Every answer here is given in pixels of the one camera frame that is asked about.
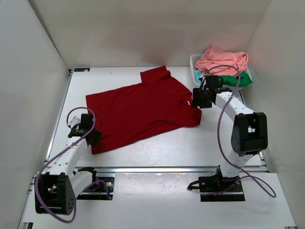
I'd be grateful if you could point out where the white plastic laundry basket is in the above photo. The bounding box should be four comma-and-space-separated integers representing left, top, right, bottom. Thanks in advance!
190, 54, 252, 90

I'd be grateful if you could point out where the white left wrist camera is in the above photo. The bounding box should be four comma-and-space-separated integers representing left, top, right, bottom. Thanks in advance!
67, 116, 81, 129

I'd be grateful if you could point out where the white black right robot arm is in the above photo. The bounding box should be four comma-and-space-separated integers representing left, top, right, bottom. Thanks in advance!
188, 75, 268, 195

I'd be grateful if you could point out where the green t-shirt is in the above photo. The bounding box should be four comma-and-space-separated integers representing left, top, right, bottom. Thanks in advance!
218, 72, 253, 88

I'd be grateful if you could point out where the red t-shirt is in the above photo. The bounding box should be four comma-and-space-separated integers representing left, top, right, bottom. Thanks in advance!
86, 66, 202, 155

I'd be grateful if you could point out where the teal t-shirt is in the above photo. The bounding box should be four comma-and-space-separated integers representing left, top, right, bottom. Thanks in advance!
194, 70, 204, 84

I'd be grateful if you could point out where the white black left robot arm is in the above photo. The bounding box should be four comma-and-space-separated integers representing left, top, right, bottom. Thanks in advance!
34, 114, 102, 215

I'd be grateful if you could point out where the aluminium rail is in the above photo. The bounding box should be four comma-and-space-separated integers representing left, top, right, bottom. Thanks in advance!
44, 166, 265, 174

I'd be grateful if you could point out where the blue white label sticker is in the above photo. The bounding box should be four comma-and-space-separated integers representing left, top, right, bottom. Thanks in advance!
73, 68, 90, 72

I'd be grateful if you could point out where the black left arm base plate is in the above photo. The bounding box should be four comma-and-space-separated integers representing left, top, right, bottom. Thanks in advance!
77, 173, 115, 201

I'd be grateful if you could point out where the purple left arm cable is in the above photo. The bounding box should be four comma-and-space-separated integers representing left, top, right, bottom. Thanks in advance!
34, 106, 112, 224

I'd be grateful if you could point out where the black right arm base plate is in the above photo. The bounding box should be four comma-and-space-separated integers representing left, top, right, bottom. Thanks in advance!
187, 175, 245, 202

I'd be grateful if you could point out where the pink t-shirt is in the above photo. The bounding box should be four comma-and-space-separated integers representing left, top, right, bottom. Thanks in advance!
195, 45, 248, 75

